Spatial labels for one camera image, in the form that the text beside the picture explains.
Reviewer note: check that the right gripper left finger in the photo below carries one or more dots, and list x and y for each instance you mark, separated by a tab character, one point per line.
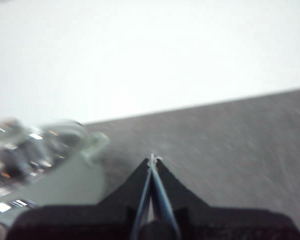
95	220

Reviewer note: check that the pale green electric cooking pot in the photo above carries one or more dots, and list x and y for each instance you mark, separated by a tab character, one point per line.
65	180

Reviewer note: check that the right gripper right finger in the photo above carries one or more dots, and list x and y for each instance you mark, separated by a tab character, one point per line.
215	222

